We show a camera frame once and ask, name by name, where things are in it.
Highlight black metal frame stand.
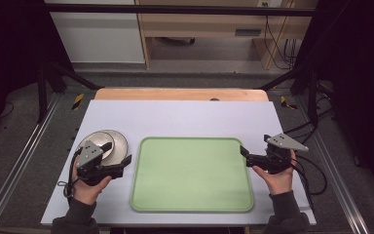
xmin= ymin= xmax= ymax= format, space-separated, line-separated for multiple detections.
xmin=36 ymin=60 xmax=102 ymax=124
xmin=258 ymin=63 xmax=319 ymax=127

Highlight aluminium floor rail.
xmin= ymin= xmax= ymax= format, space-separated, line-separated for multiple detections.
xmin=295 ymin=97 xmax=370 ymax=234
xmin=0 ymin=93 xmax=61 ymax=234

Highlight green tray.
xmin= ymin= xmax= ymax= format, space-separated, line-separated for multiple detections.
xmin=130 ymin=136 xmax=255 ymax=215

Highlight black horizontal frame bar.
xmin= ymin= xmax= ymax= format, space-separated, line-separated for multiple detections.
xmin=46 ymin=3 xmax=317 ymax=18

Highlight person's right hand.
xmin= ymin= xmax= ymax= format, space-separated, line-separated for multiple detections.
xmin=251 ymin=149 xmax=298 ymax=196

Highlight hanging black cables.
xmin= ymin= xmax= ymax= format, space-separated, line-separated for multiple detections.
xmin=262 ymin=2 xmax=299 ymax=71

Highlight person's left hand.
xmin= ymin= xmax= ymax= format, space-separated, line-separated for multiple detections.
xmin=71 ymin=159 xmax=113 ymax=206

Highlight small silver metal plate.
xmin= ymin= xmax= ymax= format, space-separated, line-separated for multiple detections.
xmin=77 ymin=131 xmax=116 ymax=161

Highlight black floor cables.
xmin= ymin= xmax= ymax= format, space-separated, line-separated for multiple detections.
xmin=283 ymin=80 xmax=336 ymax=144

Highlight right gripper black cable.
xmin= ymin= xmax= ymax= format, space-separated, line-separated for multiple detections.
xmin=291 ymin=153 xmax=328 ymax=213

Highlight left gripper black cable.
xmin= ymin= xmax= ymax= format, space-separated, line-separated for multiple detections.
xmin=56 ymin=147 xmax=84 ymax=200

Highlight wooden board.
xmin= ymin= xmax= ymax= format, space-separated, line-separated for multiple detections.
xmin=93 ymin=87 xmax=270 ymax=102

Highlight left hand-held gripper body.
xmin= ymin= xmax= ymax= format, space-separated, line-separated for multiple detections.
xmin=76 ymin=144 xmax=125 ymax=187

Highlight light wooden desk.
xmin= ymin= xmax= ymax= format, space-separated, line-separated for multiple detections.
xmin=134 ymin=0 xmax=319 ymax=71

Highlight black curtain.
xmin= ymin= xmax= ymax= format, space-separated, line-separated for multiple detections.
xmin=291 ymin=0 xmax=374 ymax=197
xmin=0 ymin=0 xmax=75 ymax=145

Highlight white cabinet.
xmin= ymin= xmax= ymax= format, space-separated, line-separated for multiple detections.
xmin=44 ymin=0 xmax=146 ymax=64

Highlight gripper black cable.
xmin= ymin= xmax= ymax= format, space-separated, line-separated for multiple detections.
xmin=291 ymin=153 xmax=328 ymax=213
xmin=56 ymin=147 xmax=84 ymax=200

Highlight yellow black tape strip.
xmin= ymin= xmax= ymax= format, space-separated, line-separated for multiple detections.
xmin=280 ymin=95 xmax=299 ymax=111
xmin=71 ymin=93 xmax=85 ymax=111

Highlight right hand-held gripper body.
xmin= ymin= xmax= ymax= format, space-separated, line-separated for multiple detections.
xmin=245 ymin=133 xmax=310 ymax=176

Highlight white table sheet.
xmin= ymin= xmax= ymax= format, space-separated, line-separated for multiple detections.
xmin=40 ymin=98 xmax=318 ymax=226

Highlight large silver metal plate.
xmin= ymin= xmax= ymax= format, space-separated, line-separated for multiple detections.
xmin=100 ymin=129 xmax=130 ymax=167

